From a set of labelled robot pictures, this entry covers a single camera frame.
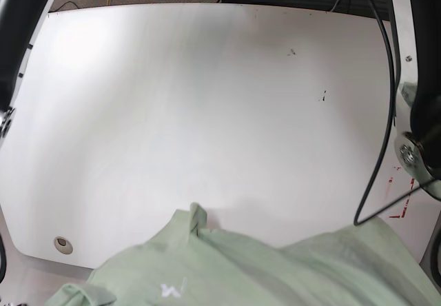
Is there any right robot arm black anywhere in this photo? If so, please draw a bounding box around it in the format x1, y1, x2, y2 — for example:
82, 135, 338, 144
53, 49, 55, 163
1, 0, 54, 141

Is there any red tape rectangle marking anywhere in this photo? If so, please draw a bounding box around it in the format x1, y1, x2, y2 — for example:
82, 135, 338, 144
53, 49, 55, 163
387, 165, 418, 219

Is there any green t-shirt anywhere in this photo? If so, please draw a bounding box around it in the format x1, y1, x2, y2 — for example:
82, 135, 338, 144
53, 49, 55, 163
48, 203, 440, 305

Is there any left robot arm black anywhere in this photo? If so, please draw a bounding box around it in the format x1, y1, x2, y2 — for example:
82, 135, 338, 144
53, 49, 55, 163
387, 0, 440, 198

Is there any left table grommet hole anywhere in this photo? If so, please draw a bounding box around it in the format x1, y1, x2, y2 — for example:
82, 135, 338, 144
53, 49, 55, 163
54, 236, 73, 255

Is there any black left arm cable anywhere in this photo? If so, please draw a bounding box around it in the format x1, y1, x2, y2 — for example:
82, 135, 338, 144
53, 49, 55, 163
353, 0, 441, 227

